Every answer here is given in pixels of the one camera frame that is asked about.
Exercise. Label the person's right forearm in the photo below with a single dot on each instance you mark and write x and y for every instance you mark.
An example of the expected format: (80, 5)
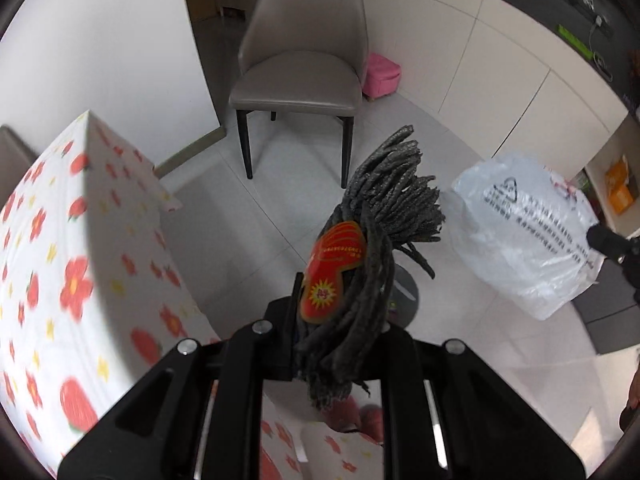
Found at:
(633, 400)

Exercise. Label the pink slipper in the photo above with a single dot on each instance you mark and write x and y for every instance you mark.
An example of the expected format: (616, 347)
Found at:
(345, 415)
(374, 425)

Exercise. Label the green strip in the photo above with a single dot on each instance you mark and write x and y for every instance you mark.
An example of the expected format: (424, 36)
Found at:
(576, 41)

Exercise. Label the grey round object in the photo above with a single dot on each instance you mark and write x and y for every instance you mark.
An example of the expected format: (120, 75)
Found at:
(406, 292)

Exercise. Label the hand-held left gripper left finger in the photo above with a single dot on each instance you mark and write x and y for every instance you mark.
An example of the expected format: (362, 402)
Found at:
(280, 340)

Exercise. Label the floral white tablecloth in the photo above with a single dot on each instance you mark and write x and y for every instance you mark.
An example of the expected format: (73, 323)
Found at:
(75, 210)

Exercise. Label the white cabinet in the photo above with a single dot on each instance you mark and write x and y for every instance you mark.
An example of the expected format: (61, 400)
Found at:
(500, 60)

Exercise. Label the white plastic bag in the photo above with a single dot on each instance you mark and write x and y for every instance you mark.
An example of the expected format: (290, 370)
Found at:
(520, 240)

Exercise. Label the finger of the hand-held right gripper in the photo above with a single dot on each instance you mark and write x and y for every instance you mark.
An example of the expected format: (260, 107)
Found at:
(610, 241)

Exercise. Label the pink box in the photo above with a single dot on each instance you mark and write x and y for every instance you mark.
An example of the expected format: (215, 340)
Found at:
(380, 75)

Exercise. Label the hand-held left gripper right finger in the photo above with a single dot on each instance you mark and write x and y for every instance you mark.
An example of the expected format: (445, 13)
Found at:
(405, 360)

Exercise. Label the grey padded chair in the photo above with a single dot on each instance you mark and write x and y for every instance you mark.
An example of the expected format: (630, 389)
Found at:
(12, 155)
(300, 70)

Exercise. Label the orange box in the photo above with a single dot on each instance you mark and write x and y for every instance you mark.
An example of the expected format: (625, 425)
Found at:
(619, 190)

